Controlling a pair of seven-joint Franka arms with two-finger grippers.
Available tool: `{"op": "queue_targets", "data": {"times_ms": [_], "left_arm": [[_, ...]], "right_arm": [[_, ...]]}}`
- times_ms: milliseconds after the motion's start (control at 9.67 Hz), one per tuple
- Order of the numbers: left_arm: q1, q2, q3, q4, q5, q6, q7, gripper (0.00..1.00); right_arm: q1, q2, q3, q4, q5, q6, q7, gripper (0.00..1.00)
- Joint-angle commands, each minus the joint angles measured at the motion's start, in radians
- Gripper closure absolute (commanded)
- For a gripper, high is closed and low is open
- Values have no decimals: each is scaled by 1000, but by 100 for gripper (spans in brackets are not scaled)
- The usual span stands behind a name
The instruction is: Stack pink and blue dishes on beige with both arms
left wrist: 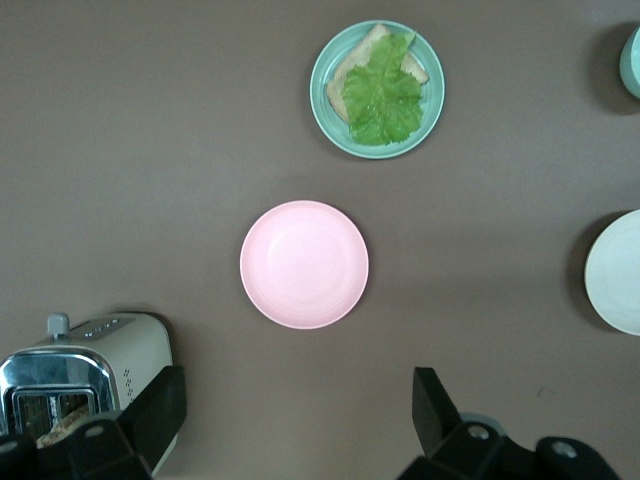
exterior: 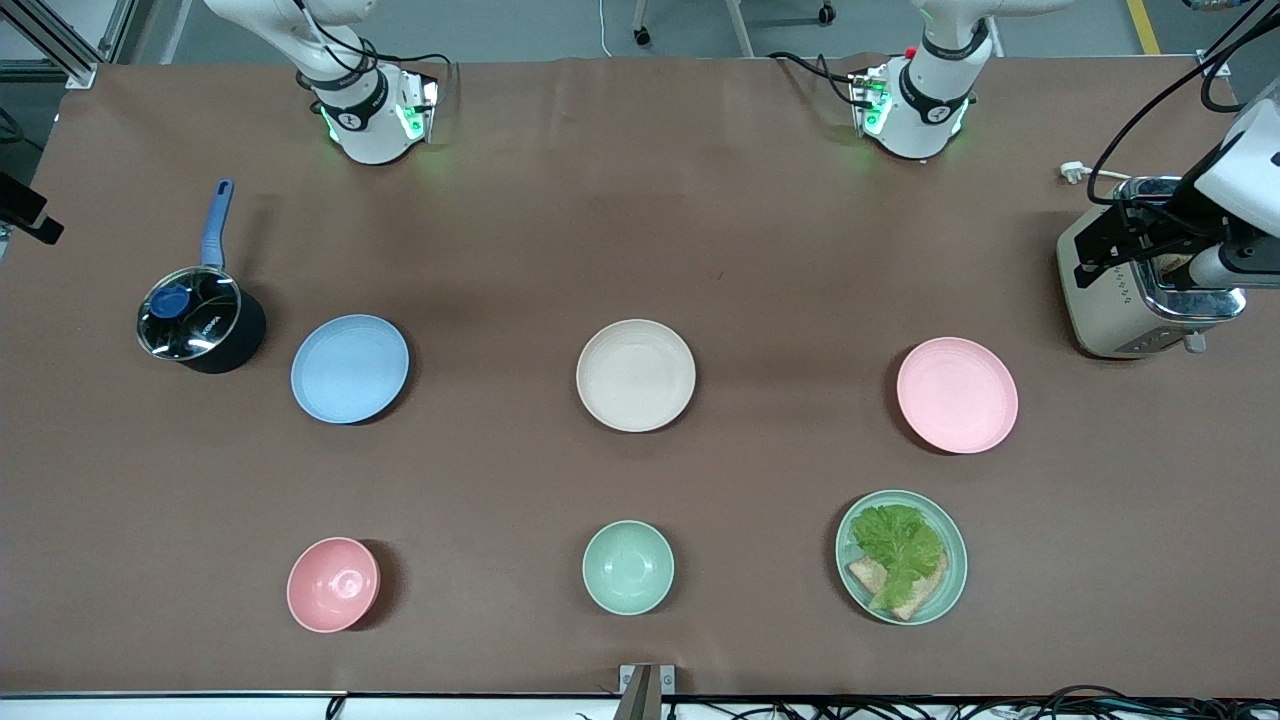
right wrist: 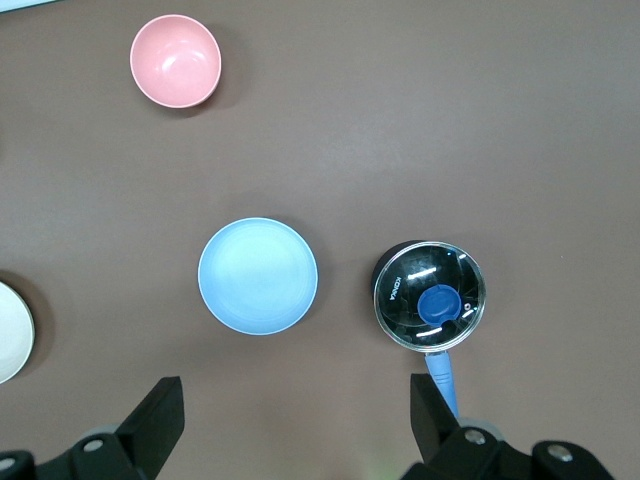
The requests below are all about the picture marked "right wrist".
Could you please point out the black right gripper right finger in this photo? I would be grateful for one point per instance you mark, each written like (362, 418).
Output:
(435, 425)

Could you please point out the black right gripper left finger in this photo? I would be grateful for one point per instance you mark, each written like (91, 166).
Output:
(150, 425)

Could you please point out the blue shallow bowl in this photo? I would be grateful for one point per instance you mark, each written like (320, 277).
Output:
(257, 277)

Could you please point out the glass lid with blue knob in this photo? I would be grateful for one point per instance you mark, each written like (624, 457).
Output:
(430, 280)

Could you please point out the beige shallow bowl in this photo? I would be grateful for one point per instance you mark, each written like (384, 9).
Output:
(12, 335)

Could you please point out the small pink deep bowl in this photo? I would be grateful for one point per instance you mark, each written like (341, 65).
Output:
(175, 62)

